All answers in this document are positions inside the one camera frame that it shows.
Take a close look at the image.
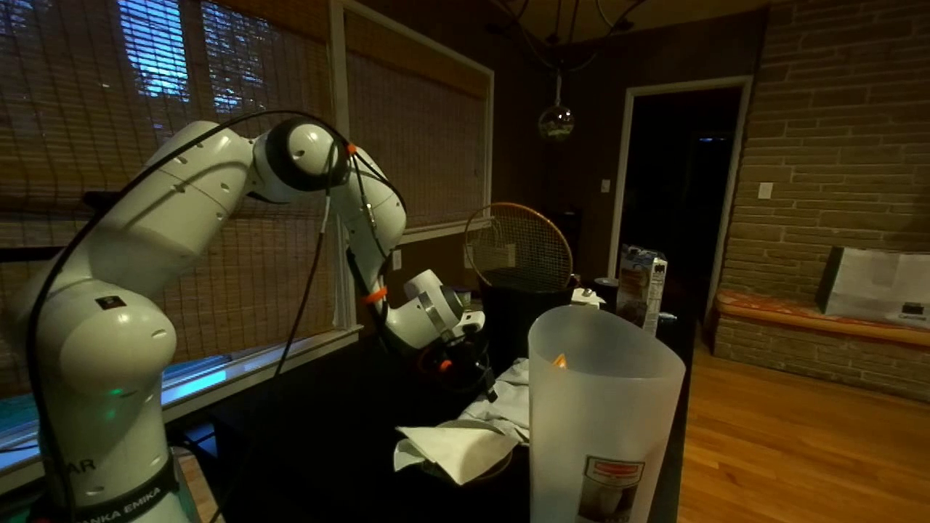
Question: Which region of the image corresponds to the narrow woven window blind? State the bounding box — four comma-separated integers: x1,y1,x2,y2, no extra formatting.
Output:
343,49,487,233

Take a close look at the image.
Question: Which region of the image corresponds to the white door frame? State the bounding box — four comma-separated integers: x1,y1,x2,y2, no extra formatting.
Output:
603,76,755,326

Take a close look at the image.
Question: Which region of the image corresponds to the round chair back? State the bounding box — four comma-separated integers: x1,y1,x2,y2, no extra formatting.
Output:
461,200,576,377

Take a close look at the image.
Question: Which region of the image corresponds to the folded white napkin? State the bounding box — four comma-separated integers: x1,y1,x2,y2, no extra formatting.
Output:
390,422,521,488

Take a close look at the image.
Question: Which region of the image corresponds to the glass globe pendant lamp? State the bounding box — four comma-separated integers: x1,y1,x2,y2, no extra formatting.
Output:
535,66,579,145

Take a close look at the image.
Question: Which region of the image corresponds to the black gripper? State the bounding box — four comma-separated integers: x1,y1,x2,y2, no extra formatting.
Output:
422,321,503,402

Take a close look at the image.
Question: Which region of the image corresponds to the printed drink carton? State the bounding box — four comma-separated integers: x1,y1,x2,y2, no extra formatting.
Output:
615,244,672,337

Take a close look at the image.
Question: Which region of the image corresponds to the wooden hearth ledge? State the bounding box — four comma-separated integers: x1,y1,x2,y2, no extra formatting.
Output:
715,293,930,354

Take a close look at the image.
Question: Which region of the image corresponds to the translucent plastic pitcher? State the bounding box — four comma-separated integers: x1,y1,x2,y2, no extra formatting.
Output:
526,302,689,523

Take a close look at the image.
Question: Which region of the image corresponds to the small white crumpled paper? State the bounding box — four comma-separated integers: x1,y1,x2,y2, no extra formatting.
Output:
569,284,611,310

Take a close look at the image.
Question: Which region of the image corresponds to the white box on counter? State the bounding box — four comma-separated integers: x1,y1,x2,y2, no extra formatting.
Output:
817,244,930,322

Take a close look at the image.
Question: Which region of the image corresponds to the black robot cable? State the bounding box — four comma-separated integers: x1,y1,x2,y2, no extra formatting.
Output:
24,107,410,518

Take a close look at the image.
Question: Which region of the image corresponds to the wide woven window blind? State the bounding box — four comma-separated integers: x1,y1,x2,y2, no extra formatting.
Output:
0,0,336,393

